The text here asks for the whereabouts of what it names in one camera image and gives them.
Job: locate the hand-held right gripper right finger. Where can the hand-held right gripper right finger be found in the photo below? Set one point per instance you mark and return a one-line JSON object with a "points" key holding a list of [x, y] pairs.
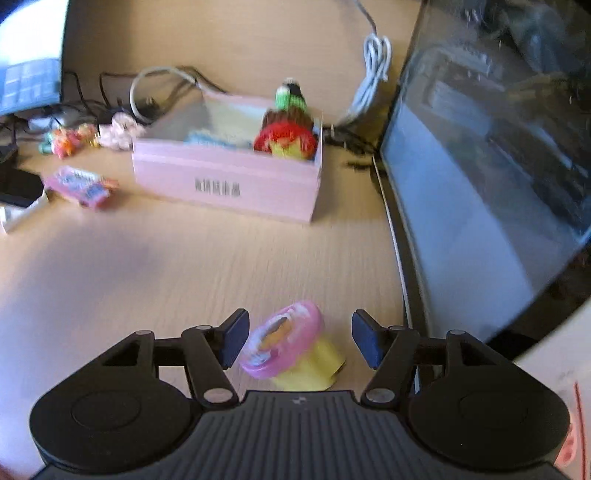
{"points": [[362, 339]]}

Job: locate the white small box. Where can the white small box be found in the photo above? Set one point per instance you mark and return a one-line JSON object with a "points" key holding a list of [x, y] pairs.
{"points": [[21, 214]]}

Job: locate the small colourful toy figure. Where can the small colourful toy figure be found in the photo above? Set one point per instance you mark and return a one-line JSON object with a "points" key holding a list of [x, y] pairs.
{"points": [[87, 134], [60, 143]]}

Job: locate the pink round toy yellow base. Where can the pink round toy yellow base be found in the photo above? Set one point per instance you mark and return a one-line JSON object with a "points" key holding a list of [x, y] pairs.
{"points": [[286, 341]]}

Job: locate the computer monitor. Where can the computer monitor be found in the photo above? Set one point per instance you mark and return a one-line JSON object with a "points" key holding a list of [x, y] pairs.
{"points": [[27, 78]]}

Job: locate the pink snack packet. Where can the pink snack packet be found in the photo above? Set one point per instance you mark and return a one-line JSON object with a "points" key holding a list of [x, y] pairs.
{"points": [[81, 184]]}

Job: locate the red green crochet doll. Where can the red green crochet doll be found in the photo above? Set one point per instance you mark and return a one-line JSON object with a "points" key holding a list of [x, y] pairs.
{"points": [[286, 124]]}

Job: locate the white large box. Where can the white large box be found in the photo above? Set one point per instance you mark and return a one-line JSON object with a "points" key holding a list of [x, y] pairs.
{"points": [[554, 360]]}

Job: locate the pink cardboard box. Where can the pink cardboard box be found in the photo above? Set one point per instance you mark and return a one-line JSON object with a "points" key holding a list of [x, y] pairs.
{"points": [[221, 184]]}

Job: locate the black flat device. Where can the black flat device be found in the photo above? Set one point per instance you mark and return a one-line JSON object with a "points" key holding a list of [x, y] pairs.
{"points": [[18, 184]]}

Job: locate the pink plastic item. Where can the pink plastic item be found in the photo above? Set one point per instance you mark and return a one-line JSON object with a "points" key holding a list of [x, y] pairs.
{"points": [[567, 445]]}

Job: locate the glass panel computer case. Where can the glass panel computer case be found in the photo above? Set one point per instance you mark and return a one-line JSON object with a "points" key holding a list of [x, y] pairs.
{"points": [[485, 161]]}

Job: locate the pink white lace scrunchie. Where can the pink white lace scrunchie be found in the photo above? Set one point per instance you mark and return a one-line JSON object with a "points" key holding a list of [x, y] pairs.
{"points": [[117, 131]]}

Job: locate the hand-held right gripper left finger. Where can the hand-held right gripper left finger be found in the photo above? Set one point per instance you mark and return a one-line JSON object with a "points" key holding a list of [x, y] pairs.
{"points": [[235, 337]]}

